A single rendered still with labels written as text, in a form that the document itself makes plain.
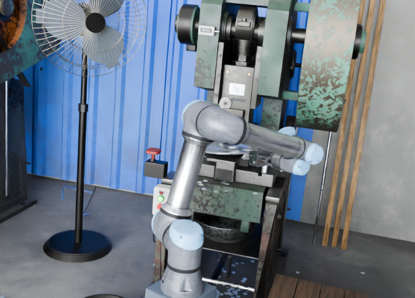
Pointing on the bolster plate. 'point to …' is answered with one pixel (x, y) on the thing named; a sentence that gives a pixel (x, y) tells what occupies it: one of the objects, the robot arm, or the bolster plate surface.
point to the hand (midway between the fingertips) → (247, 152)
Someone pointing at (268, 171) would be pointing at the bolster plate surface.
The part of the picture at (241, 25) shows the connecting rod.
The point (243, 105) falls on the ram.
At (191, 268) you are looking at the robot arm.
